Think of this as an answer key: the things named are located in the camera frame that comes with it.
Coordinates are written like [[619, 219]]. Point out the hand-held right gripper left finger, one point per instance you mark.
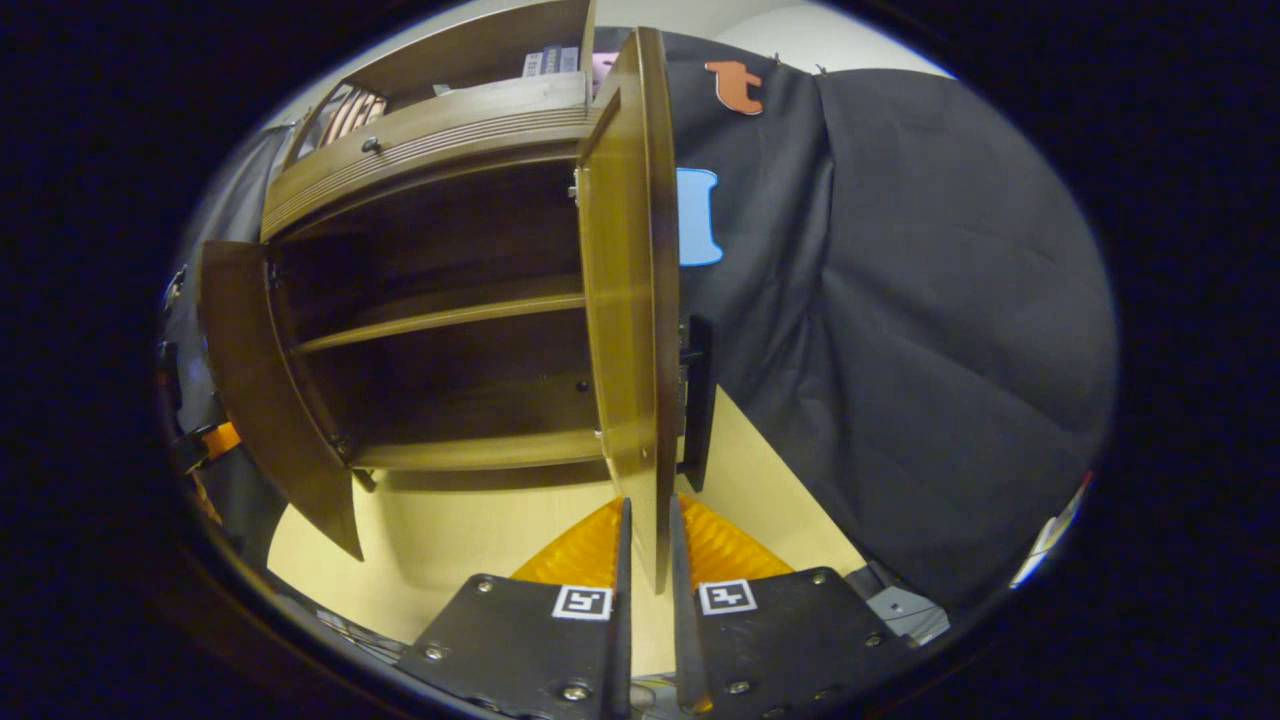
[[540, 640]]

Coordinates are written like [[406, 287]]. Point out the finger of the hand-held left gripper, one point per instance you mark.
[[220, 440]]

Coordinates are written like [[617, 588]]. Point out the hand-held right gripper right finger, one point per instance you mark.
[[780, 640]]

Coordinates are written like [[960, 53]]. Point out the wooden shoe cabinet door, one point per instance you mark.
[[625, 300], [260, 380]]

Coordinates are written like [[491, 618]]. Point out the wooden double-door shoe cabinet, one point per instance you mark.
[[450, 400]]

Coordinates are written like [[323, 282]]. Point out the grey flat object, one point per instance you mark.
[[910, 612]]

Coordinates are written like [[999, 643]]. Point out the white object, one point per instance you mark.
[[1055, 525]]

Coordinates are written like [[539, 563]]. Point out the light blue book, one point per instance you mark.
[[570, 60]]

